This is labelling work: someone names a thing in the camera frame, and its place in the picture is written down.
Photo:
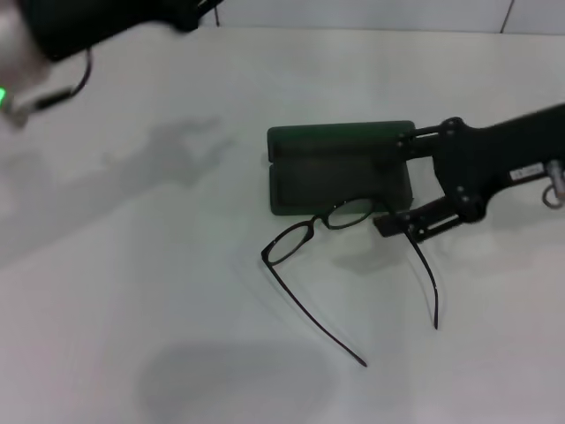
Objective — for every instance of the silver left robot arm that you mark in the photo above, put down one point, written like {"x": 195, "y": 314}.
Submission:
{"x": 13, "y": 44}

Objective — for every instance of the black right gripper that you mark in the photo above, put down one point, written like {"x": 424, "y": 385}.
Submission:
{"x": 476, "y": 159}

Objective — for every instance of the green glasses case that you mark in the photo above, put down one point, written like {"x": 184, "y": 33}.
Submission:
{"x": 335, "y": 168}

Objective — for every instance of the black glasses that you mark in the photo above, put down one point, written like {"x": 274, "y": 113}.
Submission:
{"x": 318, "y": 219}

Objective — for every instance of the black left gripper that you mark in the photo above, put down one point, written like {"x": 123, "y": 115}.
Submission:
{"x": 88, "y": 22}

